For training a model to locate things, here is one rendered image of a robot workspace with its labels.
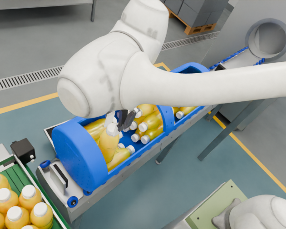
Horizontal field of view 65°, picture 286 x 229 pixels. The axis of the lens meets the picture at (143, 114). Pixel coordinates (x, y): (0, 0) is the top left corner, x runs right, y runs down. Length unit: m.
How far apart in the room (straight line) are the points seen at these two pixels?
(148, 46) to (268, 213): 0.66
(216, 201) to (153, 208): 1.09
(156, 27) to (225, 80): 0.18
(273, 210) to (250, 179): 1.93
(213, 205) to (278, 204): 0.29
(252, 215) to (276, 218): 0.07
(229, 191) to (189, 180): 1.24
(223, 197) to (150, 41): 0.83
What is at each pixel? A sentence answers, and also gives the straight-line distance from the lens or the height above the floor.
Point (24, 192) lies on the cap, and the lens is 0.86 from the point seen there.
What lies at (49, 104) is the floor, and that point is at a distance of 2.49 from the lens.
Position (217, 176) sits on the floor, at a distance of 2.55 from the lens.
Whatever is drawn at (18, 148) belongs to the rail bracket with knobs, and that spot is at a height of 1.00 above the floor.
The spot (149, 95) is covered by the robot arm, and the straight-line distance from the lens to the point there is 0.35.
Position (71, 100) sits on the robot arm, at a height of 1.64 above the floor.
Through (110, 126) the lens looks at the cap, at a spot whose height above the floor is 1.30.
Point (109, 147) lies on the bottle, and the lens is 0.81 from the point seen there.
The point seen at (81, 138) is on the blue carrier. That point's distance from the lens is 0.80.
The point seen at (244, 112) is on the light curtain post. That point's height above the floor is 0.81.
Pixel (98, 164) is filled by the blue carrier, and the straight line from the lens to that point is 0.81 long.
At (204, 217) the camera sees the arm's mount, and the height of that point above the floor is 1.05.
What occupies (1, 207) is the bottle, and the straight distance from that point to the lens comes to 0.91.
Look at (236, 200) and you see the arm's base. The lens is 1.13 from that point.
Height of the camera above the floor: 1.91
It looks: 48 degrees down
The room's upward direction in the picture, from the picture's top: 25 degrees clockwise
